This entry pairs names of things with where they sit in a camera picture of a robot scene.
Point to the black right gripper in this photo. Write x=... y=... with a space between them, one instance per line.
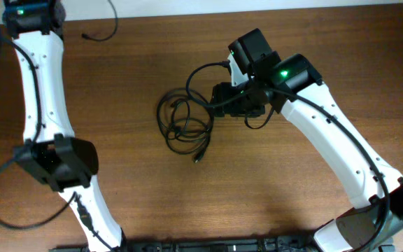
x=222 y=96

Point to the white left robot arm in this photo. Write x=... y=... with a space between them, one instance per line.
x=51 y=153

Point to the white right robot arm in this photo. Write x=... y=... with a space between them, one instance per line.
x=296 y=90

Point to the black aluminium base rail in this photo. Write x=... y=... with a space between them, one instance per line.
x=278 y=244

